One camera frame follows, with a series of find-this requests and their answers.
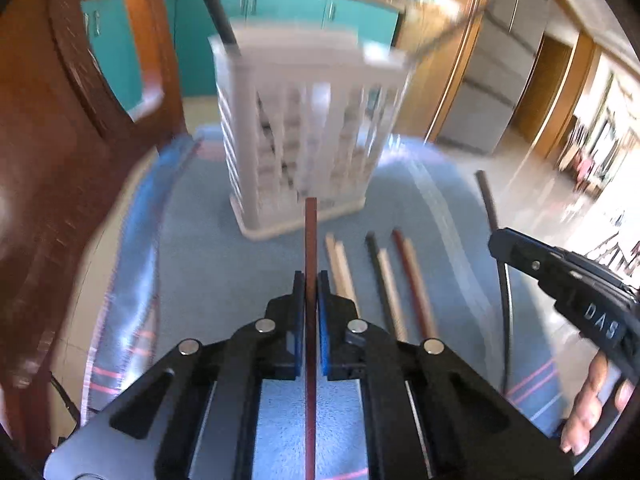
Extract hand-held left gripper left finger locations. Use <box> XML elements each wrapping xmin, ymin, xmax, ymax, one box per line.
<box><xmin>107</xmin><ymin>270</ymin><xmax>307</xmax><ymax>480</ymax></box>

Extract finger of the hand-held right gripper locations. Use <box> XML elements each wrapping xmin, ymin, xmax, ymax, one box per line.
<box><xmin>488</xmin><ymin>227</ymin><xmax>577</xmax><ymax>287</ymax></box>

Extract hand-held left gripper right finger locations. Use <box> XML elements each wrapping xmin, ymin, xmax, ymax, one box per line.
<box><xmin>317</xmin><ymin>270</ymin><xmax>573</xmax><ymax>480</ymax></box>

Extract dark brown chopstick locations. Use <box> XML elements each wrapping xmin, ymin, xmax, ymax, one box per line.
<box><xmin>475</xmin><ymin>170</ymin><xmax>513</xmax><ymax>396</ymax></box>

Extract white slotted utensil basket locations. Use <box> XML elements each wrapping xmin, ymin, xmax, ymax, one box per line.
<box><xmin>209</xmin><ymin>25</ymin><xmax>413</xmax><ymax>241</ymax></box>

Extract person's right hand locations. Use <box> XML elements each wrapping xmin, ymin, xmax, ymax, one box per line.
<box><xmin>559</xmin><ymin>350</ymin><xmax>637</xmax><ymax>457</ymax></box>

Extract light wooden chopstick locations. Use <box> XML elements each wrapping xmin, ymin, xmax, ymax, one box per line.
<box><xmin>376</xmin><ymin>247</ymin><xmax>411</xmax><ymax>343</ymax></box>
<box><xmin>324</xmin><ymin>232</ymin><xmax>351</xmax><ymax>301</ymax></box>
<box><xmin>334</xmin><ymin>240</ymin><xmax>362</xmax><ymax>318</ymax></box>

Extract blue striped table cloth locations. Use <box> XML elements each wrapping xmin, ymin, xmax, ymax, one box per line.
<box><xmin>82</xmin><ymin>132</ymin><xmax>576</xmax><ymax>480</ymax></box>

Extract tan chopstick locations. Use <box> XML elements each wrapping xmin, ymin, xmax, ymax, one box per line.
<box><xmin>402</xmin><ymin>237</ymin><xmax>441</xmax><ymax>341</ymax></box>

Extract wooden doorway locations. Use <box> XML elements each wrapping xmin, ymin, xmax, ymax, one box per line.
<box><xmin>510</xmin><ymin>32</ymin><xmax>601</xmax><ymax>161</ymax></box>

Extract wooden framed glass sliding door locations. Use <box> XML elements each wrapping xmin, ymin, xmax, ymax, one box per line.
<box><xmin>380</xmin><ymin>0</ymin><xmax>493</xmax><ymax>143</ymax></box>

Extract silver refrigerator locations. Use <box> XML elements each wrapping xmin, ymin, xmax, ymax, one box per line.
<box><xmin>435</xmin><ymin>0</ymin><xmax>553</xmax><ymax>156</ymax></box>

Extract grey chopstick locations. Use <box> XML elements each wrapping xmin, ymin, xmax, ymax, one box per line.
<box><xmin>410</xmin><ymin>5</ymin><xmax>488</xmax><ymax>61</ymax></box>

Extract carved wooden chair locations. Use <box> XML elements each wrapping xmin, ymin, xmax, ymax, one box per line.
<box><xmin>0</xmin><ymin>0</ymin><xmax>188</xmax><ymax>461</ymax></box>

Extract teal base kitchen cabinets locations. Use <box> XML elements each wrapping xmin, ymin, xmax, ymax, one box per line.
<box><xmin>80</xmin><ymin>0</ymin><xmax>401</xmax><ymax>111</ymax></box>

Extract thin black cable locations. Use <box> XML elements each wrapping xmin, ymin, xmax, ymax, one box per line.
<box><xmin>47</xmin><ymin>374</ymin><xmax>82</xmax><ymax>426</ymax></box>

